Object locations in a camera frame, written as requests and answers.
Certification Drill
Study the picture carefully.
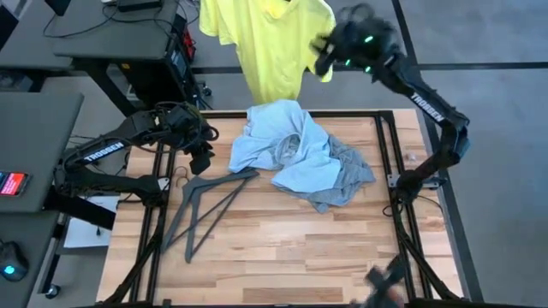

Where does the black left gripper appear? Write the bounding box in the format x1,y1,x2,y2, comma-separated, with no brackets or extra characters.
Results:
156,101,217,175

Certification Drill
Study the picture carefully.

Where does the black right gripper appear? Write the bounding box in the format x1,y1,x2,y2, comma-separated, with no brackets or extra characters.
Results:
311,16,399,80

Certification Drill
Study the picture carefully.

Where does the yellow t-shirt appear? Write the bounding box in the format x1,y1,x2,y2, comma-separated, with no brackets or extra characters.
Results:
199,0,337,105

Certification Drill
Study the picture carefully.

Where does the light blue patterned shirt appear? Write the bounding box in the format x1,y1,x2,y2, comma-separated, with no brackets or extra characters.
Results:
227,98,343,194

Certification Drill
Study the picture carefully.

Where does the grey t-shirt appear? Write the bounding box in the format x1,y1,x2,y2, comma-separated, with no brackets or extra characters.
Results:
273,134,377,214

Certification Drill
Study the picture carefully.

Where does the black computer tower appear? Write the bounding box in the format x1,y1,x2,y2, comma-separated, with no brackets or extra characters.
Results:
122,15,202,108

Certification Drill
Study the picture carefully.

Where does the white paper sheet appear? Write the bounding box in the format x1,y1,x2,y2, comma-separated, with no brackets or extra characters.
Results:
63,195,122,250

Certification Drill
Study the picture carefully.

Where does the dark grey desk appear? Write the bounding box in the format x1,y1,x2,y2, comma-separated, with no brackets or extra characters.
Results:
0,210,61,308
51,0,182,61
0,8,74,70
0,92,85,215

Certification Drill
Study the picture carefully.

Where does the black flat device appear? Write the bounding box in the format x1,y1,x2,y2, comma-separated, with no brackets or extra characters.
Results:
116,0,164,13

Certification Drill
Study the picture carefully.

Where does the phone with red screen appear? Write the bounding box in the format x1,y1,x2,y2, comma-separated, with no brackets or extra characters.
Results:
0,170,30,198

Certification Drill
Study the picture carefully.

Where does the black handheld object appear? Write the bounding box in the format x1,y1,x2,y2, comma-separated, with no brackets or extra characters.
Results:
363,254,408,296

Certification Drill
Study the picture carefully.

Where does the black computer mouse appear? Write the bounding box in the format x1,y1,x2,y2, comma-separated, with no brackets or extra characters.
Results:
0,240,30,282

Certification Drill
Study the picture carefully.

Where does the person's hand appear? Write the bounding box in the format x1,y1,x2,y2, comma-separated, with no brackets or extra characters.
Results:
374,284,408,308

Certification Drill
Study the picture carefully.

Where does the silver mounting bracket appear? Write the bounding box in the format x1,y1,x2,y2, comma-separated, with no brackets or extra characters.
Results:
387,173,446,192

